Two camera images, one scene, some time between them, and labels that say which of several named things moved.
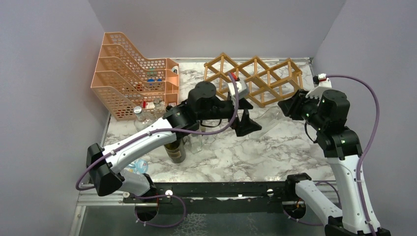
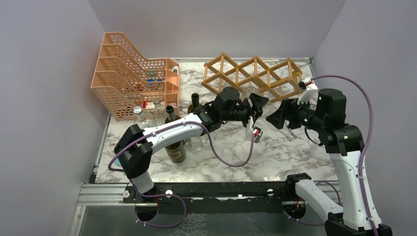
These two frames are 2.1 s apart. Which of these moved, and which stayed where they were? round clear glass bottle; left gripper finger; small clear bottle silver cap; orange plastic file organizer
Moved: left gripper finger
Stayed: round clear glass bottle; orange plastic file organizer; small clear bottle silver cap
